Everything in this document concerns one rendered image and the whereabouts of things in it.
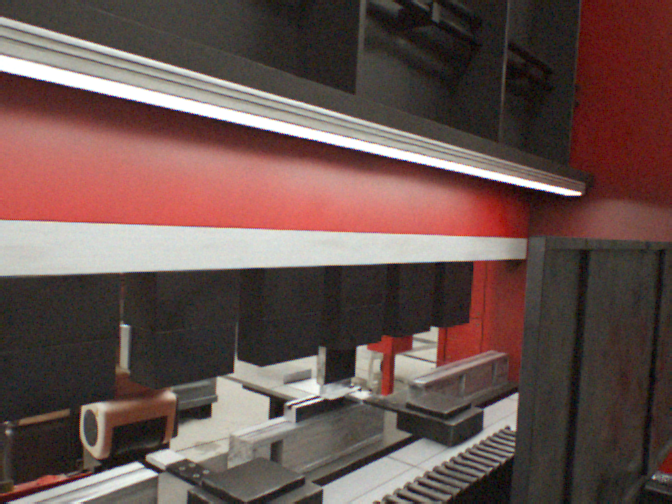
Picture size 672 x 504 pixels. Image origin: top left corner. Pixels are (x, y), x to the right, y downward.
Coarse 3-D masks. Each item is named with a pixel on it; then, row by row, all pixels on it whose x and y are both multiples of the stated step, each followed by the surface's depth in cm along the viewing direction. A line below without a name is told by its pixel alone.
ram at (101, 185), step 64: (0, 128) 62; (64, 128) 67; (128, 128) 73; (192, 128) 81; (0, 192) 63; (64, 192) 68; (128, 192) 74; (192, 192) 82; (256, 192) 91; (320, 192) 103; (384, 192) 118; (448, 192) 138; (512, 192) 167; (0, 256) 63; (64, 256) 68; (128, 256) 75; (192, 256) 83; (256, 256) 92; (320, 256) 104; (384, 256) 119; (448, 256) 140; (512, 256) 170
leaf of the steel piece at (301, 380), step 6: (294, 372) 121; (300, 372) 123; (306, 372) 124; (288, 378) 120; (294, 378) 121; (300, 378) 123; (306, 378) 124; (312, 378) 125; (288, 384) 119; (294, 384) 119; (300, 384) 120; (306, 384) 120; (312, 384) 120; (318, 384) 120; (300, 390) 116; (306, 390) 116; (312, 390) 116; (318, 390) 116
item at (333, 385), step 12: (324, 348) 112; (324, 360) 112; (336, 360) 115; (348, 360) 118; (324, 372) 112; (336, 372) 115; (348, 372) 118; (324, 384) 112; (336, 384) 117; (348, 384) 120
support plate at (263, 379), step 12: (240, 372) 127; (252, 372) 128; (264, 372) 128; (276, 372) 129; (288, 372) 129; (312, 372) 130; (252, 384) 119; (264, 384) 119; (276, 384) 119; (288, 396) 113; (300, 396) 112
